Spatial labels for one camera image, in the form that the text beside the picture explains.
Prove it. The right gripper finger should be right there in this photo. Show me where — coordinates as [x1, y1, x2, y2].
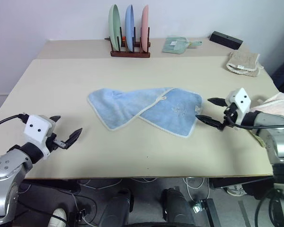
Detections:
[195, 115, 224, 131]
[207, 97, 228, 106]

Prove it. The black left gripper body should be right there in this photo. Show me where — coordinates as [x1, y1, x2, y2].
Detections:
[46, 133, 65, 152]

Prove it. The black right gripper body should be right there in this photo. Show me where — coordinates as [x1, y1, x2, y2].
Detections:
[221, 103, 239, 130]

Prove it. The beige cloth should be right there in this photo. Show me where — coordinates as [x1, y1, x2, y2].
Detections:
[225, 51, 264, 78]

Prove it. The pink white cloth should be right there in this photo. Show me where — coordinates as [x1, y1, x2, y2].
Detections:
[249, 92, 284, 117]

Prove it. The light blue towel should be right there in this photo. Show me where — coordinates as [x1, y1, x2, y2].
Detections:
[87, 87, 203, 139]

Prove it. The green cloth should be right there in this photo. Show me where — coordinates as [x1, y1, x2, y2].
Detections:
[161, 35, 203, 55]

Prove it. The black rectangular box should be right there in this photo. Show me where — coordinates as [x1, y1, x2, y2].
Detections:
[209, 30, 244, 51]

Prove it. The white shoe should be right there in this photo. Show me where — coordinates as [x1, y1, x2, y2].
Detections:
[48, 208, 68, 227]
[227, 184, 248, 197]

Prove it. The dark rounded shape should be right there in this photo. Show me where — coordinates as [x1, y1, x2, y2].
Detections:
[161, 187, 196, 227]
[98, 188, 134, 227]

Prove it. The black metal floor stand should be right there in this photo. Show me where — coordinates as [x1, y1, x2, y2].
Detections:
[191, 198, 222, 227]

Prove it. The brown wooden plate rack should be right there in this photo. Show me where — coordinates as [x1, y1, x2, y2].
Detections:
[104, 26, 151, 58]

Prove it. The pink plate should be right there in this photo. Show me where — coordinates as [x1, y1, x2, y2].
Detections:
[141, 4, 150, 53]

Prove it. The green plate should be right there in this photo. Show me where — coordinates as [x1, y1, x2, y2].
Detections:
[108, 4, 122, 52]

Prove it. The blue plate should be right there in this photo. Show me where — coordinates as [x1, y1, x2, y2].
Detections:
[124, 4, 136, 52]

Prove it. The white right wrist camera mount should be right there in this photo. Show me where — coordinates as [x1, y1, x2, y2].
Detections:
[226, 87, 252, 125]

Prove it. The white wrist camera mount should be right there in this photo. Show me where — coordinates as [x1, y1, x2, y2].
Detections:
[226, 87, 252, 125]
[23, 114, 57, 159]

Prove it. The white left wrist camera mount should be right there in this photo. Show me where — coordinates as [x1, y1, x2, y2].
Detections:
[23, 114, 57, 159]

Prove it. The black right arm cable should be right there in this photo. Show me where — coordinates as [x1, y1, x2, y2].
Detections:
[225, 113, 284, 131]

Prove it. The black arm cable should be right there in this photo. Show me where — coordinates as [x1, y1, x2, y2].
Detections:
[0, 113, 30, 132]
[225, 113, 284, 131]

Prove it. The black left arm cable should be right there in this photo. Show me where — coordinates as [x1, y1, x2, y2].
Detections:
[0, 113, 30, 132]

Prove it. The white floor cable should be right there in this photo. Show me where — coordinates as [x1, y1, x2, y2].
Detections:
[77, 178, 123, 190]
[182, 176, 211, 202]

